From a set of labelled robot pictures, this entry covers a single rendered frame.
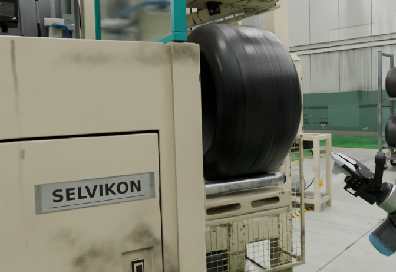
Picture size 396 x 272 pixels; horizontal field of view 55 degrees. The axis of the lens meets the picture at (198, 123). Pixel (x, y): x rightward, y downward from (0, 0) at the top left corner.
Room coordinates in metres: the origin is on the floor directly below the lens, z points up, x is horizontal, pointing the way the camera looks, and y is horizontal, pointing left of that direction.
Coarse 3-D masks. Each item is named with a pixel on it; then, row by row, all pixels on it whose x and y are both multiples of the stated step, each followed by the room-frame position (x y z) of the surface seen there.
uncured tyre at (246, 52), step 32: (192, 32) 1.41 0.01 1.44; (224, 32) 1.26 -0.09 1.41; (256, 32) 1.32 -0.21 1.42; (224, 64) 1.20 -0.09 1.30; (256, 64) 1.20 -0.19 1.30; (288, 64) 1.25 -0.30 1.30; (224, 96) 1.18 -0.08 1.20; (256, 96) 1.17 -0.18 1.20; (288, 96) 1.22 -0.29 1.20; (224, 128) 1.19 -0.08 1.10; (256, 128) 1.18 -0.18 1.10; (288, 128) 1.24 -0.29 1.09; (224, 160) 1.23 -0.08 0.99; (256, 160) 1.25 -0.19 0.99
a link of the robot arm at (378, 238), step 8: (384, 224) 1.26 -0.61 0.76; (392, 224) 1.23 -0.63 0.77; (376, 232) 1.28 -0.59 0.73; (384, 232) 1.25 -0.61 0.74; (392, 232) 1.23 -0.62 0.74; (376, 240) 1.27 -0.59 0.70; (384, 240) 1.25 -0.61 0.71; (392, 240) 1.23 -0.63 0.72; (376, 248) 1.27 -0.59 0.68; (384, 248) 1.25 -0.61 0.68; (392, 248) 1.24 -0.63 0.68
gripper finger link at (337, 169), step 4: (332, 156) 1.26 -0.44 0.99; (336, 156) 1.26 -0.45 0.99; (336, 160) 1.25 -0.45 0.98; (340, 160) 1.24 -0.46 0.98; (344, 160) 1.25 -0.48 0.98; (336, 164) 1.26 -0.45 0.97; (340, 164) 1.24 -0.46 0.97; (348, 164) 1.24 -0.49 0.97; (332, 168) 1.27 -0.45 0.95; (336, 168) 1.26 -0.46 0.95; (340, 168) 1.26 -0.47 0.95; (352, 168) 1.23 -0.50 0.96; (332, 172) 1.27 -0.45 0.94; (336, 172) 1.27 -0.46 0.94; (340, 172) 1.26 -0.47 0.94; (344, 172) 1.25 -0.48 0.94; (348, 172) 1.25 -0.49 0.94
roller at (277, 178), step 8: (248, 176) 1.32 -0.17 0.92; (256, 176) 1.33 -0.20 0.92; (264, 176) 1.34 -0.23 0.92; (272, 176) 1.35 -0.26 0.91; (280, 176) 1.37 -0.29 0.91; (208, 184) 1.25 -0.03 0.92; (216, 184) 1.26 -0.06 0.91; (224, 184) 1.27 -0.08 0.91; (232, 184) 1.28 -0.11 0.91; (240, 184) 1.29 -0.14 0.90; (248, 184) 1.30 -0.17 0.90; (256, 184) 1.32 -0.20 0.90; (264, 184) 1.33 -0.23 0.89; (272, 184) 1.35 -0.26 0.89; (280, 184) 1.38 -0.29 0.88; (208, 192) 1.24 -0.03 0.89; (216, 192) 1.26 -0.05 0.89; (224, 192) 1.28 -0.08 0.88
